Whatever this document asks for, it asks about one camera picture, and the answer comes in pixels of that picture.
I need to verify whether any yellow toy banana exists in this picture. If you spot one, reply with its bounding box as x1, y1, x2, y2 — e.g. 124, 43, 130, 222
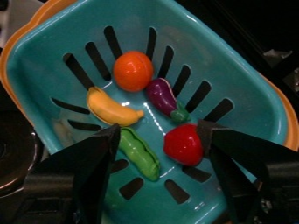
86, 86, 146, 128

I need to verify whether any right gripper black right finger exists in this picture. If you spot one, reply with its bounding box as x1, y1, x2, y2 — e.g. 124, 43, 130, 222
195, 118, 299, 224

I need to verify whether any red toy tomato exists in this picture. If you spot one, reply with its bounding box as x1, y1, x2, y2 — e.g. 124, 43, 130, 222
163, 122, 206, 167

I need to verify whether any teal slotted plastic basket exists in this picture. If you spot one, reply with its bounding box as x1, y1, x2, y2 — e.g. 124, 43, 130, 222
4, 0, 291, 224

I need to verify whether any orange toy fruit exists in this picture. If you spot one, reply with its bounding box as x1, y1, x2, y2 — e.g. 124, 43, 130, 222
112, 50, 155, 93

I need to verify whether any purple toy eggplant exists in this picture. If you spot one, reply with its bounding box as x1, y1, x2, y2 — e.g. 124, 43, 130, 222
144, 77, 192, 124

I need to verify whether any green toy pea pod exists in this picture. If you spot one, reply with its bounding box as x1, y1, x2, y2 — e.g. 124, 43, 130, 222
116, 126, 162, 182

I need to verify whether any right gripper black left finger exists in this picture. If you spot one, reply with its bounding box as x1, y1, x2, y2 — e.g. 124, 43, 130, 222
36, 123, 122, 224

